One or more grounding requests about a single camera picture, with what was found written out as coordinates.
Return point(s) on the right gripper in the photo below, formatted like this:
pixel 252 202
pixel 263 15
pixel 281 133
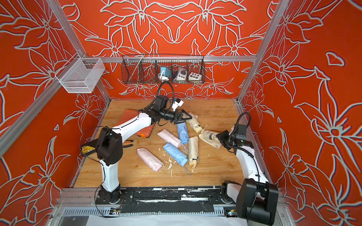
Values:
pixel 222 137

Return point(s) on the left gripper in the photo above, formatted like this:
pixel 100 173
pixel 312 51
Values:
pixel 176 120

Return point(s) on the beige umbrella back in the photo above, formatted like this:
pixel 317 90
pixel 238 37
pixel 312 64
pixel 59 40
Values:
pixel 210 137

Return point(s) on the beige umbrella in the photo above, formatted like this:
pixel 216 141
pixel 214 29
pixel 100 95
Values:
pixel 210 137
pixel 194 123
pixel 193 147

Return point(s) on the blue umbrella back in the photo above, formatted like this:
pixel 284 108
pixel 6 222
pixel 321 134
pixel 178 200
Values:
pixel 183 133

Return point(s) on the blue umbrella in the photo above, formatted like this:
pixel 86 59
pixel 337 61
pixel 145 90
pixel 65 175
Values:
pixel 176 154
pixel 183 133

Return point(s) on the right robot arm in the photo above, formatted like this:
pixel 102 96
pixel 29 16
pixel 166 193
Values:
pixel 256 198

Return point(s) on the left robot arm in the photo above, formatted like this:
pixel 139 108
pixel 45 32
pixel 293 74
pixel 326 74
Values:
pixel 109 146

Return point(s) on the pink umbrella near case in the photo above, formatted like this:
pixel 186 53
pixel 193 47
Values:
pixel 169 138

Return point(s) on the blue umbrella front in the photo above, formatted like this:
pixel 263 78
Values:
pixel 176 154

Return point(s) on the white round-dial device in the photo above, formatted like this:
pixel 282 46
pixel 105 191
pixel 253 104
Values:
pixel 181 75

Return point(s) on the white box with dots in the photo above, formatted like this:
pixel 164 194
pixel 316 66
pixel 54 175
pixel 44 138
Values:
pixel 195 77

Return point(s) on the blue white device in basket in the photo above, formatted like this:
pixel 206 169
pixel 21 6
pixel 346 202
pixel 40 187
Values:
pixel 165 74

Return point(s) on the orange plastic tool case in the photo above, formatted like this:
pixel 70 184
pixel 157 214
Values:
pixel 133 123

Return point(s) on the pink umbrella near front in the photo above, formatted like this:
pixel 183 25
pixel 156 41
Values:
pixel 150 160

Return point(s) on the orange black pliers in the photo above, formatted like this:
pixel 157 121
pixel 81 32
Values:
pixel 128 143

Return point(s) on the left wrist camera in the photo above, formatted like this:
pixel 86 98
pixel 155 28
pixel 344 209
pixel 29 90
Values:
pixel 176 103

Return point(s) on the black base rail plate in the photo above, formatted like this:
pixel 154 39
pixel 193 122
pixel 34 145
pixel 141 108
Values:
pixel 130 195

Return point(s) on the black wire wall basket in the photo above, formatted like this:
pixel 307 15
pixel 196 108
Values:
pixel 158 68

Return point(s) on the white mesh wall basket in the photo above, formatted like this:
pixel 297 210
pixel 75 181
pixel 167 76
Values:
pixel 81 77

